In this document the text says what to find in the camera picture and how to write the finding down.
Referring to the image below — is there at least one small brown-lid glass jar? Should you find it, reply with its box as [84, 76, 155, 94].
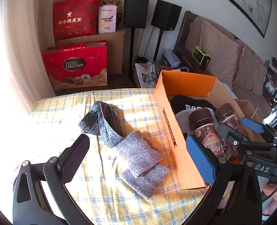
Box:
[215, 103, 245, 134]

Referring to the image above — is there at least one large brown-lid glass jar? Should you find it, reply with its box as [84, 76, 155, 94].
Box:
[188, 108, 224, 157]

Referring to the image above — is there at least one orange cardboard box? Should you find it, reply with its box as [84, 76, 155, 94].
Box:
[154, 71, 262, 189]

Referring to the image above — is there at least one black cloth with white print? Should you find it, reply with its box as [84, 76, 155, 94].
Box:
[170, 95, 216, 114]

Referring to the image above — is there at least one grey knitted sock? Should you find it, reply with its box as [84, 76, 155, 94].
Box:
[113, 130, 170, 200]
[79, 100, 123, 148]

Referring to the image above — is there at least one Snickers bar English label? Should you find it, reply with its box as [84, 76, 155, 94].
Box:
[220, 137, 228, 153]

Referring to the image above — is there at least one person's right hand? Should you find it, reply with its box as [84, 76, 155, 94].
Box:
[263, 184, 277, 215]

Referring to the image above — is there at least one open brown cardboard box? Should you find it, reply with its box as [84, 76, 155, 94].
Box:
[236, 100, 262, 123]

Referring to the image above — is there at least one white dome device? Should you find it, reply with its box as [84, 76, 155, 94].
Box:
[222, 83, 238, 100]

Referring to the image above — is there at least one beige sofa cushion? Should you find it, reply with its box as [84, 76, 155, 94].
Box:
[200, 19, 239, 87]
[233, 43, 267, 95]

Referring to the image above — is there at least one yellow blue checked tablecloth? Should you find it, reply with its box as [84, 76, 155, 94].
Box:
[27, 88, 206, 224]

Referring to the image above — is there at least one green black portable radio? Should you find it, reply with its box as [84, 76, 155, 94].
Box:
[192, 46, 211, 67]

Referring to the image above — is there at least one brown sofa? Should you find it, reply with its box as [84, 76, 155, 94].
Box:
[174, 11, 272, 119]

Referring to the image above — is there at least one blue white small box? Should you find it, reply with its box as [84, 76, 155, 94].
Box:
[160, 49, 181, 68]

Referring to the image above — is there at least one right black speaker on stand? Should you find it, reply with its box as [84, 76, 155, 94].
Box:
[151, 0, 182, 61]

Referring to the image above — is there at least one black speaker on stand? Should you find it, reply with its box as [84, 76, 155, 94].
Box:
[151, 0, 182, 61]
[123, 0, 149, 84]

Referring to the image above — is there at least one red Ferrero Collection gift bag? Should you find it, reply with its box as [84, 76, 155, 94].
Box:
[42, 40, 108, 90]

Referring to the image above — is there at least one brown cardboard box under bags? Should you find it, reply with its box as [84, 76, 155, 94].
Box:
[55, 29, 126, 75]

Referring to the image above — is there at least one left black speaker on stand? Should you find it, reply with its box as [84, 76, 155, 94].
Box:
[123, 0, 149, 84]

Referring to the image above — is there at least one white tissue pack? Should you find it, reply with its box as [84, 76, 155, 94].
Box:
[98, 4, 117, 34]

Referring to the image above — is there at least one red tea gift bag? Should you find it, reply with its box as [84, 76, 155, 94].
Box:
[53, 0, 100, 41]

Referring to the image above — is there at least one white plastic bag with cables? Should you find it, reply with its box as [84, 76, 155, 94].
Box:
[133, 60, 188, 89]

